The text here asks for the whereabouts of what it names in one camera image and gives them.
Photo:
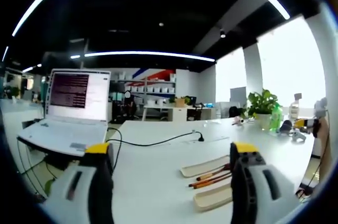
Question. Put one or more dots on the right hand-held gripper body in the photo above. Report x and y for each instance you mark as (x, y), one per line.
(320, 107)

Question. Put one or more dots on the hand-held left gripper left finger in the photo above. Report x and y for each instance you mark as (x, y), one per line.
(79, 197)

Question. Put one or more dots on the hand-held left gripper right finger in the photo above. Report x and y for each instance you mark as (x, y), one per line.
(261, 197)

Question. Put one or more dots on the wooden chopstick utensil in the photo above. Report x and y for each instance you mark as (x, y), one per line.
(208, 181)
(214, 183)

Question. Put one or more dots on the beige cutlery case tray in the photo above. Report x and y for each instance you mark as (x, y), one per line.
(211, 199)

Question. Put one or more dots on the beige cutlery case lid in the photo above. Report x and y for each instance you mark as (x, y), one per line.
(200, 167)

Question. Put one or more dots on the small white device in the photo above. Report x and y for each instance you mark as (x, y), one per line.
(298, 135)

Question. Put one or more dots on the clear plastic bottle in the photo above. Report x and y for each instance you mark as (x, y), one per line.
(294, 110)

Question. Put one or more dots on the small black object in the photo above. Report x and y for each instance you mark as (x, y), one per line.
(286, 126)

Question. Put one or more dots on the green plastic bottle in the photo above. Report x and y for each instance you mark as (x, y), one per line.
(275, 119)

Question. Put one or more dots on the potted green plant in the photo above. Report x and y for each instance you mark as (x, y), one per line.
(261, 105)

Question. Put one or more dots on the black laptop stand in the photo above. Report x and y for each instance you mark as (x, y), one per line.
(55, 159)

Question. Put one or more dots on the small pink toy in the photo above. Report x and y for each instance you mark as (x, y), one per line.
(238, 121)

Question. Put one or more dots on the black office chair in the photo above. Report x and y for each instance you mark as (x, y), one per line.
(234, 111)

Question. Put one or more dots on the white laptop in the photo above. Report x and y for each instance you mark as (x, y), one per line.
(76, 102)

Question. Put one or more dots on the ceiling spot lamp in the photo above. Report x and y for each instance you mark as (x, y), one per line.
(223, 33)

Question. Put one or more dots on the plant in wooden box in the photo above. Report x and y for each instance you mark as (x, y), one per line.
(180, 101)

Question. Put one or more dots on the white background desk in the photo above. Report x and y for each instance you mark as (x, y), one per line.
(169, 111)

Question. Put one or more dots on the shelf with white bins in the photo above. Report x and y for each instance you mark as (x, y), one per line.
(150, 88)

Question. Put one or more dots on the straight ceiling light strip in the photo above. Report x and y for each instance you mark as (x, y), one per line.
(148, 53)

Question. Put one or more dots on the curved ceiling light strip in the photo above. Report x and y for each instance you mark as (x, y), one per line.
(37, 4)

